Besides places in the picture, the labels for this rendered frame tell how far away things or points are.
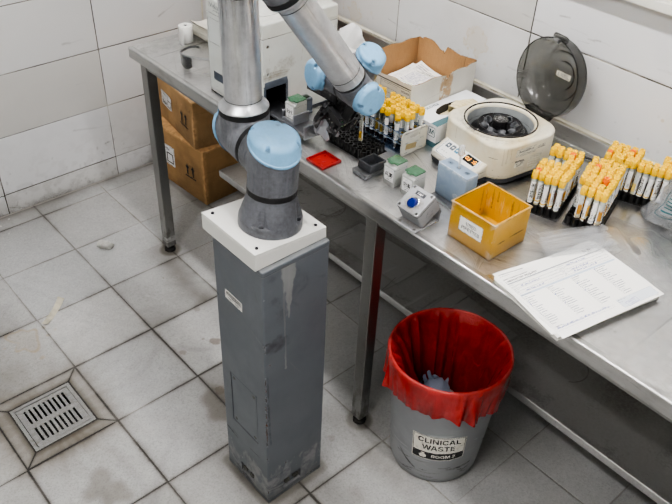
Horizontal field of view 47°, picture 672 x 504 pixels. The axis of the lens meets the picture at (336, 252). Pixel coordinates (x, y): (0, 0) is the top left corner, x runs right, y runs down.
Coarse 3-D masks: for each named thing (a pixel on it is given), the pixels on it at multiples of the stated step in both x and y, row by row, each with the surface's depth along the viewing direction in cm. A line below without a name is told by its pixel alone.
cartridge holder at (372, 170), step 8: (360, 160) 202; (368, 160) 205; (376, 160) 205; (384, 160) 202; (352, 168) 203; (360, 168) 203; (368, 168) 201; (376, 168) 201; (360, 176) 202; (368, 176) 201
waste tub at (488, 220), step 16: (480, 192) 184; (496, 192) 183; (464, 208) 175; (480, 208) 188; (496, 208) 185; (512, 208) 181; (528, 208) 176; (464, 224) 177; (480, 224) 173; (496, 224) 186; (512, 224) 175; (464, 240) 180; (480, 240) 175; (496, 240) 174; (512, 240) 179
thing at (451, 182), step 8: (448, 160) 191; (440, 168) 191; (448, 168) 189; (456, 168) 188; (464, 168) 189; (440, 176) 192; (448, 176) 190; (456, 176) 187; (464, 176) 186; (472, 176) 186; (440, 184) 193; (448, 184) 191; (456, 184) 188; (464, 184) 186; (472, 184) 187; (440, 192) 195; (448, 192) 192; (456, 192) 189; (464, 192) 187; (440, 200) 193; (448, 200) 193; (448, 208) 192
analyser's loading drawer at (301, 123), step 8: (272, 104) 224; (280, 104) 224; (272, 112) 220; (280, 112) 220; (304, 112) 214; (280, 120) 217; (288, 120) 215; (296, 120) 214; (304, 120) 216; (296, 128) 213; (304, 128) 210; (312, 128) 212; (304, 136) 211; (312, 136) 213
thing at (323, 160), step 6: (324, 150) 211; (312, 156) 208; (318, 156) 209; (324, 156) 209; (330, 156) 210; (312, 162) 206; (318, 162) 207; (324, 162) 207; (330, 162) 207; (336, 162) 206; (324, 168) 204
